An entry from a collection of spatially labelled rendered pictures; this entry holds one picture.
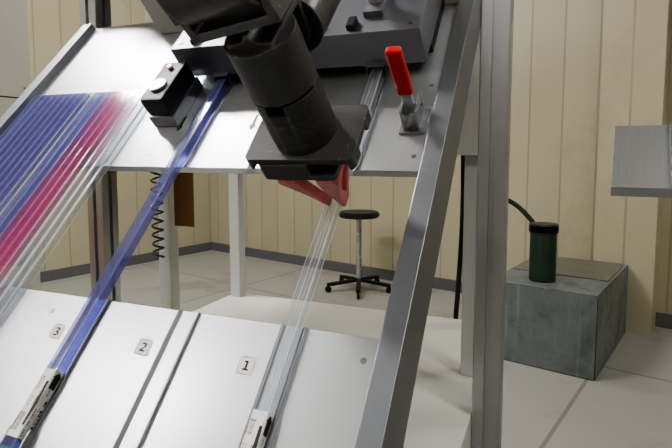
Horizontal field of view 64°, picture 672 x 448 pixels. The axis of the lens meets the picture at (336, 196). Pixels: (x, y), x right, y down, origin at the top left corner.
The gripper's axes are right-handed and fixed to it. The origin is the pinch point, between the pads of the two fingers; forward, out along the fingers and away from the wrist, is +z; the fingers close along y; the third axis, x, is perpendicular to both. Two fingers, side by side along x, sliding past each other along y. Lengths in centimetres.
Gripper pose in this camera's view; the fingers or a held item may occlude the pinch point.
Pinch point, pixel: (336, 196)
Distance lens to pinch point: 53.5
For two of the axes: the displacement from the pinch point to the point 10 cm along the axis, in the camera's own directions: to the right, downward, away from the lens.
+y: -9.2, -0.3, 3.8
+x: -2.5, 7.9, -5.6
